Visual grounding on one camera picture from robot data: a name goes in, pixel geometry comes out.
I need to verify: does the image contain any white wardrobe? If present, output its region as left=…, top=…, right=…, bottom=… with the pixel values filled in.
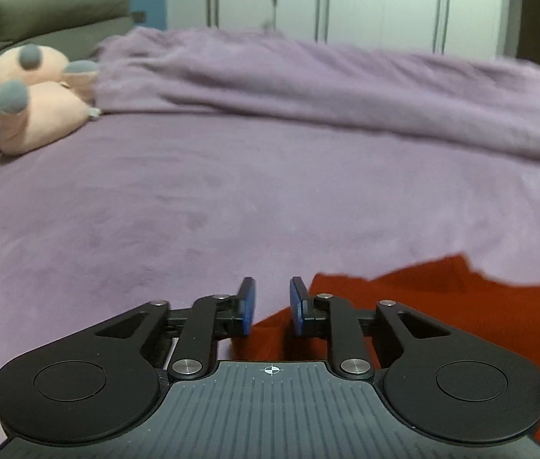
left=165, top=0, right=514, bottom=60

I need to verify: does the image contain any pink plush toy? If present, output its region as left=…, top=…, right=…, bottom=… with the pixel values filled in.
left=0, top=44, right=103, bottom=156

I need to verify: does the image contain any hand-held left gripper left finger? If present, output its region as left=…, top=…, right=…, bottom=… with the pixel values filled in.
left=95, top=276, right=257, bottom=384

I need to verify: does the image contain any purple bed sheet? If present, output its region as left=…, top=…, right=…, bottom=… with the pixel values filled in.
left=0, top=105, right=540, bottom=459

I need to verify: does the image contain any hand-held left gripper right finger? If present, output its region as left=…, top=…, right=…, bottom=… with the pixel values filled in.
left=290, top=276, right=447, bottom=382

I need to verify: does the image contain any purple duvet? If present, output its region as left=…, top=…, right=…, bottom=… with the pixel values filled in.
left=93, top=26, right=540, bottom=166

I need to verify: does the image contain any red knit cardigan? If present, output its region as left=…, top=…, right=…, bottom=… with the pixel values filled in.
left=229, top=254, right=540, bottom=459

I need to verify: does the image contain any grey upholstered headboard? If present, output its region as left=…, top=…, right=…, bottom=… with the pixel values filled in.
left=0, top=0, right=137, bottom=93

